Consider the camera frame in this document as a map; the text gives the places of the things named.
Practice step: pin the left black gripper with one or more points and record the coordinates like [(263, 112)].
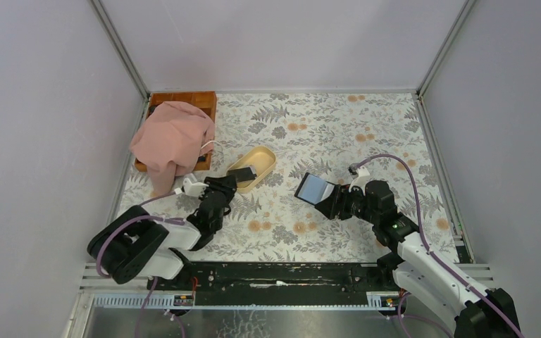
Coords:
[(226, 185)]

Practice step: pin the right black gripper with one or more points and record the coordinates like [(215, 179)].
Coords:
[(341, 191)]

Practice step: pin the grey striped credit card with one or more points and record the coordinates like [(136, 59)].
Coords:
[(247, 171)]

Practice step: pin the black card holder wallet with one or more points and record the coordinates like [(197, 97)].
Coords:
[(315, 190)]

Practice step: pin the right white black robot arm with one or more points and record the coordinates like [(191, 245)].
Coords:
[(467, 307)]

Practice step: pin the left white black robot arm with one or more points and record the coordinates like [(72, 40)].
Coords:
[(139, 244)]

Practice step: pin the beige oval tray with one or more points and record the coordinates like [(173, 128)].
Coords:
[(262, 161)]

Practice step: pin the wooden compartment box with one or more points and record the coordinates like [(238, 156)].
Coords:
[(206, 101)]

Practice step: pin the pink cloth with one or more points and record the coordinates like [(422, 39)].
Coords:
[(170, 142)]

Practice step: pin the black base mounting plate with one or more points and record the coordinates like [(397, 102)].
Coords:
[(244, 279)]

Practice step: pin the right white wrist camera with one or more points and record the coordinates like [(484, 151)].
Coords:
[(361, 176)]

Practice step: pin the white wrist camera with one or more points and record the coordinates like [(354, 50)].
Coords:
[(191, 186), (361, 176)]

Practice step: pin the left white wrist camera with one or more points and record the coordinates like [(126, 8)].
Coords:
[(191, 186)]

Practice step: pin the aluminium front rail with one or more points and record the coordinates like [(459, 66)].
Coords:
[(365, 301)]

